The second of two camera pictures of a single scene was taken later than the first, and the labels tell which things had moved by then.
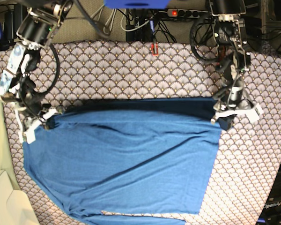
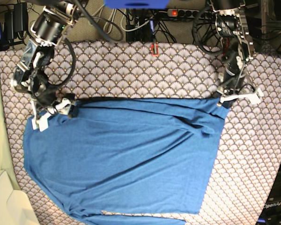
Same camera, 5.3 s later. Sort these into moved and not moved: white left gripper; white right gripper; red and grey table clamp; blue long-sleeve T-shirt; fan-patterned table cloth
Moved: white right gripper; white left gripper
Not moved: fan-patterned table cloth; blue long-sleeve T-shirt; red and grey table clamp
